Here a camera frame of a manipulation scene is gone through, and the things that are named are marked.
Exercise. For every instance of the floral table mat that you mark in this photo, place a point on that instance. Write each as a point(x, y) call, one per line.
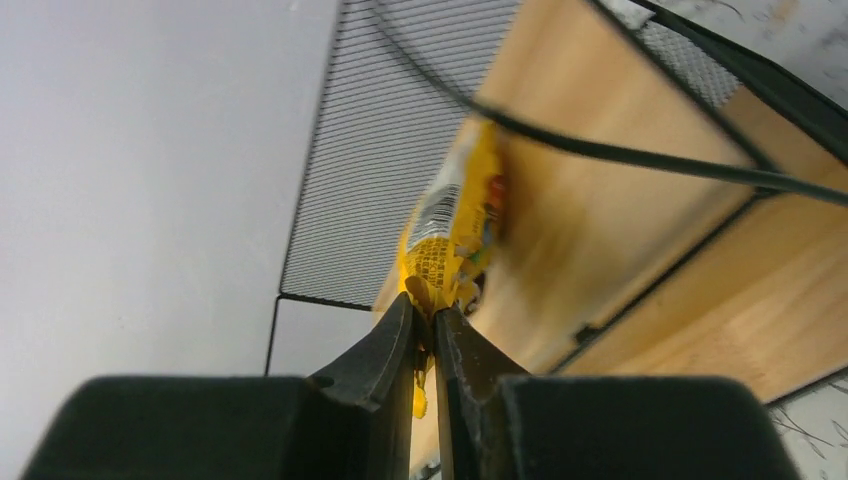
point(766, 304)

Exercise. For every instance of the black wire wooden shelf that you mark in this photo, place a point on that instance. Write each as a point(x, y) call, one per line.
point(588, 241)

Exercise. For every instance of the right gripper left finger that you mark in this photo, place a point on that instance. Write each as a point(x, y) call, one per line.
point(352, 418)

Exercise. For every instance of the yellow m&m bag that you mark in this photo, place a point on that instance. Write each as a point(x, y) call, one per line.
point(448, 243)

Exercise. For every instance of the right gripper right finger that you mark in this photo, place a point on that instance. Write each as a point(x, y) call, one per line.
point(473, 426)

